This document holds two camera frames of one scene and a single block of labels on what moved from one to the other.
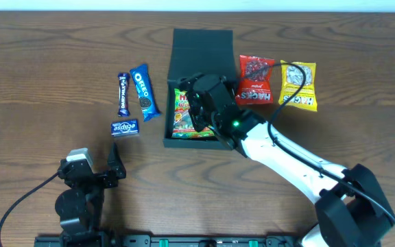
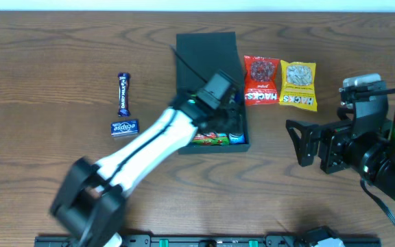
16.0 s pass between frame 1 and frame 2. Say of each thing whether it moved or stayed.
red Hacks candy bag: moved
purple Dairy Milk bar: stayed
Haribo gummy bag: moved
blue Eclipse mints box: stayed
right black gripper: moved
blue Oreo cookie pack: moved
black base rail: stayed
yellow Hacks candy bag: stayed
